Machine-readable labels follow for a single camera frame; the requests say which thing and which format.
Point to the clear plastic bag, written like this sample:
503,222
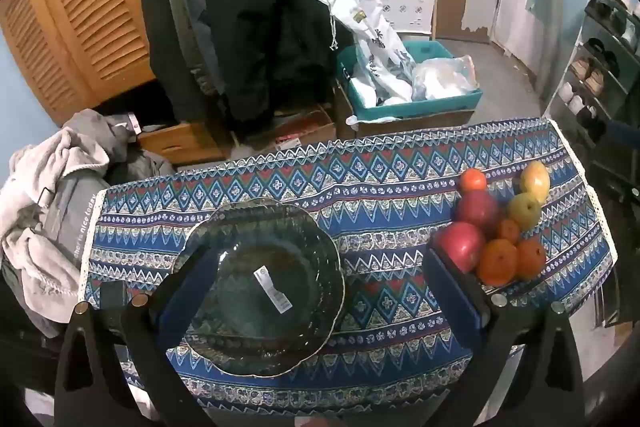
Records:
442,79

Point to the grey coat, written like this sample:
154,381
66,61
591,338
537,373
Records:
187,7

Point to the small orange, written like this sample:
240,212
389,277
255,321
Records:
510,231

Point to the grey hoodie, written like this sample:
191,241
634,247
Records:
100,127

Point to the small reddish tangerine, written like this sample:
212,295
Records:
473,181

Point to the cardboard box with red packets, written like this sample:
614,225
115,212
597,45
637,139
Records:
300,127

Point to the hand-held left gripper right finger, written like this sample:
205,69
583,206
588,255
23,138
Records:
455,297

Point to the brown cardboard box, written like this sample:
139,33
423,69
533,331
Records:
425,118

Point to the black rectangular device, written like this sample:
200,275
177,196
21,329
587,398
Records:
112,294

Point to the wooden louvered cabinet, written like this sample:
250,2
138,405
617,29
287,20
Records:
65,7

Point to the wooden drawer box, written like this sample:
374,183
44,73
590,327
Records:
185,142

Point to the group of shoes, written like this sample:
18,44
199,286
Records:
595,79

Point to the white patterned basket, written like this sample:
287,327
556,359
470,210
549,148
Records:
407,9

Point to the metal shoe rack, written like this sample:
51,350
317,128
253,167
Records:
600,57

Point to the teal plastic crate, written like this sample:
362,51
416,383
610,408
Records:
425,104

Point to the yellow lemon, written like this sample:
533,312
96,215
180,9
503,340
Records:
536,179

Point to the pile of grey clothes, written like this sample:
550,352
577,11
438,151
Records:
45,187

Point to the white printed plastic bag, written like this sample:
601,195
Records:
370,32

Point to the grey fabric bag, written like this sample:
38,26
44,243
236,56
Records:
75,207

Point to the green pear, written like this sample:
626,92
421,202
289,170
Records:
524,209

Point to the green glass bowl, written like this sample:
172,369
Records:
270,257

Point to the blue patterned tablecloth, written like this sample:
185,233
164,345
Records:
380,217

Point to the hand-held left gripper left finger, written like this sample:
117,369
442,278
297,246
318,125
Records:
175,312

